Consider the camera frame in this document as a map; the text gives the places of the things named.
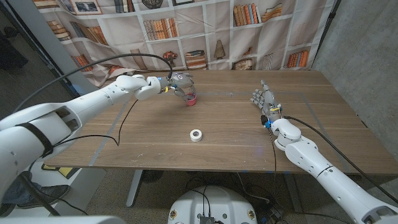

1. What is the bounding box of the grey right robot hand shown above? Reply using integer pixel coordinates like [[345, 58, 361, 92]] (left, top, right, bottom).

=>
[[250, 79, 283, 123]]

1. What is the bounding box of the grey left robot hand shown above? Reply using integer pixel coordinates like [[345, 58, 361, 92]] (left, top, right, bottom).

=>
[[169, 72, 198, 102]]

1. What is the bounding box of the white tape roll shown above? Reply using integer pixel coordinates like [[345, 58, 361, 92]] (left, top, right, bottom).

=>
[[189, 128, 203, 143]]

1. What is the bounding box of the printed bookshelf backdrop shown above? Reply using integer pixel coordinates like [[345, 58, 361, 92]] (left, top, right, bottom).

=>
[[30, 0, 337, 90]]

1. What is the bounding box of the black backdrop stand pole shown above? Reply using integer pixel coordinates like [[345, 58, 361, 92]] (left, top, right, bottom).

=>
[[310, 0, 342, 72]]

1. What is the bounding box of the grey metal table leg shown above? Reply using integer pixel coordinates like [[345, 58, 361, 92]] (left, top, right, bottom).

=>
[[125, 169, 144, 208], [283, 172, 305, 215]]

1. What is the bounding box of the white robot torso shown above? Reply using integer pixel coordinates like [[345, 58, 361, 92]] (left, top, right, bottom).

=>
[[167, 185, 258, 224]]

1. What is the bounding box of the yellow flat floor object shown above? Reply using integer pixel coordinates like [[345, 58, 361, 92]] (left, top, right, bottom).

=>
[[41, 163, 81, 180]]

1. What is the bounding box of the dark leather shoe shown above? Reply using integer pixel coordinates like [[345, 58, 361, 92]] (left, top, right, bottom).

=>
[[16, 184, 72, 210]]

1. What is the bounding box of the person leg in jeans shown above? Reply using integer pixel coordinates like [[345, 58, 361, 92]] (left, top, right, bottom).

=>
[[0, 172, 38, 207]]

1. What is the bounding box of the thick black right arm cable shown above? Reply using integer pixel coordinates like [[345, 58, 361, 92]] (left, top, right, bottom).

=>
[[282, 114, 398, 205]]

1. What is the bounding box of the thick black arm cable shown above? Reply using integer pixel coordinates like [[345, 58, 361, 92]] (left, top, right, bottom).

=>
[[282, 114, 398, 205], [12, 52, 174, 113]]

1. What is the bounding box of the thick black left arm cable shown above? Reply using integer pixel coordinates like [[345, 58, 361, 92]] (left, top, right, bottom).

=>
[[12, 52, 174, 113]]

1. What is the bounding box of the thin braided right arm cable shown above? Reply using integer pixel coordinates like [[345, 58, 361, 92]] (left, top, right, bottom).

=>
[[267, 127, 278, 174]]

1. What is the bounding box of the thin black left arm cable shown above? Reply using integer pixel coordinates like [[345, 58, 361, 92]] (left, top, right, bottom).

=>
[[18, 98, 140, 217]]

